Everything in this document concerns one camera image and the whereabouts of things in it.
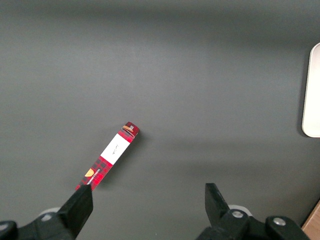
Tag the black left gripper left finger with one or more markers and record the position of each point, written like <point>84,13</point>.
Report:
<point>75,212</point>

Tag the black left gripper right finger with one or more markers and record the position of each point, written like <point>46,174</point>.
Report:
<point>217,207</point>

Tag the red plaid carton box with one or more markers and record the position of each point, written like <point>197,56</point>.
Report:
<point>112,152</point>

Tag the beige plastic tray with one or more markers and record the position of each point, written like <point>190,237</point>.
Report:
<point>313,95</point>

